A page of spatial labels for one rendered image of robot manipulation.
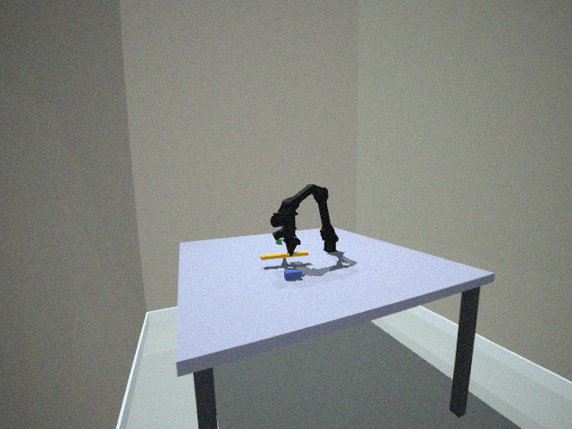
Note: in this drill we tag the yellow bar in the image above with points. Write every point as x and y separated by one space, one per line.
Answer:
284 255

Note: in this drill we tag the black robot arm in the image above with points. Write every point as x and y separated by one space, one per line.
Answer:
290 205

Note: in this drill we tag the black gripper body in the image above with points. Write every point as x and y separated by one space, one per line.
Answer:
291 239

